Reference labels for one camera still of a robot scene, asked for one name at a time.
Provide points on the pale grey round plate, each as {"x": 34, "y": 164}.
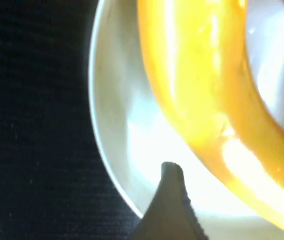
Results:
{"x": 116, "y": 112}

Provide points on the yellow plastic banana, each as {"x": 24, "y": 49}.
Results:
{"x": 201, "y": 87}

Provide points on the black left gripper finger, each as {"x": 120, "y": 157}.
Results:
{"x": 166, "y": 212}

